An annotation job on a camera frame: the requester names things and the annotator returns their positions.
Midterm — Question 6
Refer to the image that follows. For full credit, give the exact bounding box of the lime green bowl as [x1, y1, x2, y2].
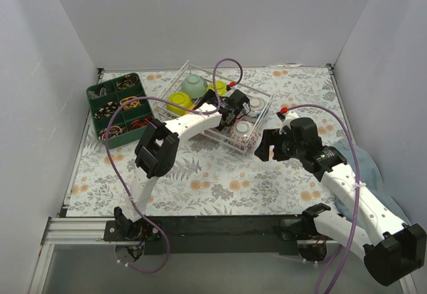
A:
[166, 91, 193, 116]
[206, 81, 228, 97]

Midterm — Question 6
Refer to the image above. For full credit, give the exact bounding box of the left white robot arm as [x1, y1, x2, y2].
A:
[114, 89, 250, 241]

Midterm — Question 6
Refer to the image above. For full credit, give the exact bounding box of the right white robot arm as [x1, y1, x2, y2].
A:
[254, 113, 426, 286]

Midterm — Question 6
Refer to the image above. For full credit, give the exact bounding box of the blue patterned white bowl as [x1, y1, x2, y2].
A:
[246, 97, 267, 122]

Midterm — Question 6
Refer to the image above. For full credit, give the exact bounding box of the red diamond patterned bowl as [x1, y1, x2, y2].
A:
[228, 121, 260, 152]

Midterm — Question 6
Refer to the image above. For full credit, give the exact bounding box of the pale green ceramic bowl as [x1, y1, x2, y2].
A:
[181, 74, 207, 99]

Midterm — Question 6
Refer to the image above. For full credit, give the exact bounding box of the blue cloth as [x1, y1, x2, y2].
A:
[334, 138, 411, 225]

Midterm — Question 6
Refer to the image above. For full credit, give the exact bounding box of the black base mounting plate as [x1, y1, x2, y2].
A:
[103, 216, 331, 261]

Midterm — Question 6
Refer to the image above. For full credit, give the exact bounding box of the green compartment organizer tray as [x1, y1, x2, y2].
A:
[86, 73, 154, 149]

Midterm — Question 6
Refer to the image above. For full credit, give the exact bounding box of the white wire dish rack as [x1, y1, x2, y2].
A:
[155, 61, 274, 153]

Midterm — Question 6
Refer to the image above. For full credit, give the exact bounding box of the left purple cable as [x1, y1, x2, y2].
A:
[103, 57, 244, 273]

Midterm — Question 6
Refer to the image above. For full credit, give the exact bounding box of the purple cable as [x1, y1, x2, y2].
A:
[103, 57, 244, 273]
[279, 105, 371, 294]

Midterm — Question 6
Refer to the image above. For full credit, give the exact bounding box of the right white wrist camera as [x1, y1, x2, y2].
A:
[276, 107, 300, 133]

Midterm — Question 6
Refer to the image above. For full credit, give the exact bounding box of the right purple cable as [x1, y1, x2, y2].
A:
[279, 105, 371, 294]

